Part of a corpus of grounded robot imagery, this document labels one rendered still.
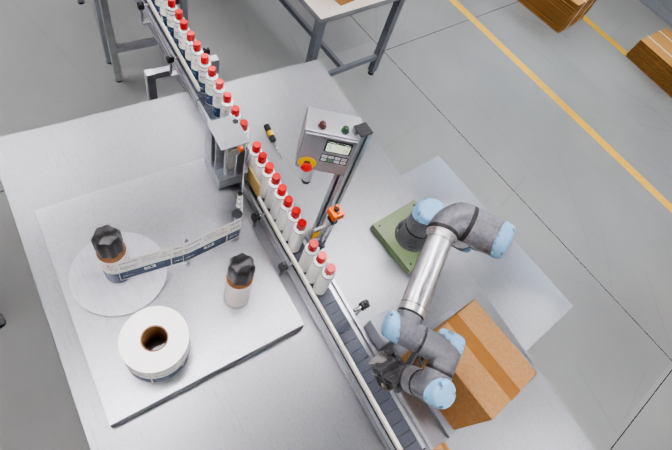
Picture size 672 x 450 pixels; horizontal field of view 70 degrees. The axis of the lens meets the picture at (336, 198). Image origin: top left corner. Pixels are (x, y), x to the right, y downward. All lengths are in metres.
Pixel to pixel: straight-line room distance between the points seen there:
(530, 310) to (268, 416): 1.16
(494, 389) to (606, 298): 2.11
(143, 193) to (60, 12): 2.32
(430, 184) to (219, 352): 1.20
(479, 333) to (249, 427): 0.81
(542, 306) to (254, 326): 1.22
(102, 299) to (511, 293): 1.59
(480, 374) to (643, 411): 1.99
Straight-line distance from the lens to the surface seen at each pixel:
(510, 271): 2.26
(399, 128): 3.61
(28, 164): 2.19
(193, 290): 1.79
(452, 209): 1.47
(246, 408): 1.75
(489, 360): 1.71
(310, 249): 1.69
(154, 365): 1.58
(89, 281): 1.83
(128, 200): 1.97
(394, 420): 1.80
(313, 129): 1.43
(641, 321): 3.81
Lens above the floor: 2.56
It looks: 56 degrees down
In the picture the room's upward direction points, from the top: 24 degrees clockwise
